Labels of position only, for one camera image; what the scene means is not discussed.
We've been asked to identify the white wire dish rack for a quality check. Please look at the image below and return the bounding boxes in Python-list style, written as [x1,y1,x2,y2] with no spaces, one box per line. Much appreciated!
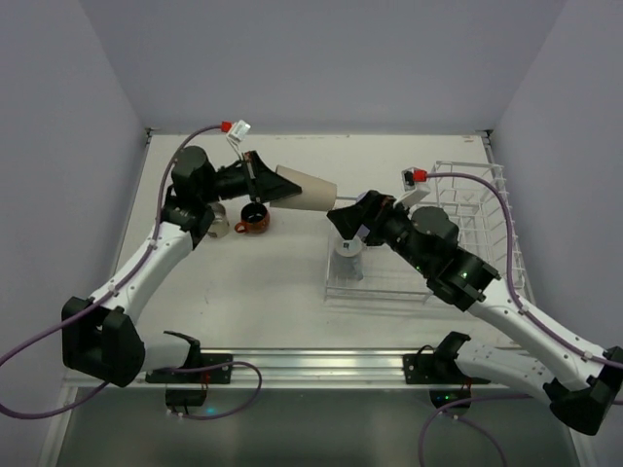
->
[326,162,526,311]

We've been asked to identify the beige plastic cup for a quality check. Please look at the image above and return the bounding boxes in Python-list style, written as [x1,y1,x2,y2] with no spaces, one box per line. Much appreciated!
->
[270,165,337,212]

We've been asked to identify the aluminium mounting rail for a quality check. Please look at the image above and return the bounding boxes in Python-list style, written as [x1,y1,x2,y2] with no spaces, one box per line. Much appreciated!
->
[62,345,536,390]

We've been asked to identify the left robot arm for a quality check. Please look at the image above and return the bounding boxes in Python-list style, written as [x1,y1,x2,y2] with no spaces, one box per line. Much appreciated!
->
[61,146,303,387]

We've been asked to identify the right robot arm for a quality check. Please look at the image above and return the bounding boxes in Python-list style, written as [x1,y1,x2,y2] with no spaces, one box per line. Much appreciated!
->
[327,191,622,436]

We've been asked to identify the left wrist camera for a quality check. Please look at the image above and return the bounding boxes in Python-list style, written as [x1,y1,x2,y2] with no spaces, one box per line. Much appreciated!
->
[226,120,251,159]

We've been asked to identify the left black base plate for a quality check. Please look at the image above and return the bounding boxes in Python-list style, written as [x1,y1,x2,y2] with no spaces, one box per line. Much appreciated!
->
[145,353,234,385]

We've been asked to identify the orange ceramic mug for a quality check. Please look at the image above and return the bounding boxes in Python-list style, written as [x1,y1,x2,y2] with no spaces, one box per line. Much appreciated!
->
[234,202,271,234]

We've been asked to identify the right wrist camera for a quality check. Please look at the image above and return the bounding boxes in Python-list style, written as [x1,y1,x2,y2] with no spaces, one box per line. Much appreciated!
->
[394,167,431,209]

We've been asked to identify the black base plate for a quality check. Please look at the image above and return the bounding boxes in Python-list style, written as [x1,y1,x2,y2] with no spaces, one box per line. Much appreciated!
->
[145,353,234,385]
[402,341,491,385]

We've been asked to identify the grey mug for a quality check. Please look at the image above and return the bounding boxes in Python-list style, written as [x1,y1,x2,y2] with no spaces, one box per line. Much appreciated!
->
[332,235,364,281]

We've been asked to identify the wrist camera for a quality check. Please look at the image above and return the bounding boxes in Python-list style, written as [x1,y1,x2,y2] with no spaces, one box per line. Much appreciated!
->
[394,167,431,209]
[226,120,251,159]

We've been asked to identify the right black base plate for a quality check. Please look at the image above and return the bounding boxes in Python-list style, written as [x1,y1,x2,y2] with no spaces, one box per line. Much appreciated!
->
[402,341,491,385]

